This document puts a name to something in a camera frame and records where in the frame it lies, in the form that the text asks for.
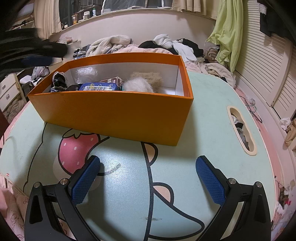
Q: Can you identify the orange cardboard box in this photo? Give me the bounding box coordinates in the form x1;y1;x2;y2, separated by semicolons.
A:
29;52;194;146

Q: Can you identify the white drawer cabinet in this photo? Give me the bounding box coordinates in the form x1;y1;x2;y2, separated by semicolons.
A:
0;73;20;111

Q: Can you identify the black lace garment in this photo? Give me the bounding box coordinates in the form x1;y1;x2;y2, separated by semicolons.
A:
49;71;82;93

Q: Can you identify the brown fluffy pompom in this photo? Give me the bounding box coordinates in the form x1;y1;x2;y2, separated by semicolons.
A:
130;72;163;93

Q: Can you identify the brown card box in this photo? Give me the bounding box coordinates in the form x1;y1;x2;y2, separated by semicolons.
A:
99;76;125;89

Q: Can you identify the white clothes pile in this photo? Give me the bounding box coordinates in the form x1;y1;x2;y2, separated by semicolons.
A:
153;34;197;63

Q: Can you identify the lime green hanging garment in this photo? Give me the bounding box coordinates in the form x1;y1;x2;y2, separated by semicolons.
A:
207;0;244;72

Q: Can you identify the white fluffy pompom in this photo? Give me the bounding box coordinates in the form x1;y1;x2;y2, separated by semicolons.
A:
122;77;154;93

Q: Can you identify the cream knit sweater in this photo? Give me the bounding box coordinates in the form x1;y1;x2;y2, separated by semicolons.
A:
86;35;133;57

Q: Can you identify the blue tin box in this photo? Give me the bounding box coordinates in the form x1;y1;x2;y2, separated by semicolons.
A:
79;82;119;91

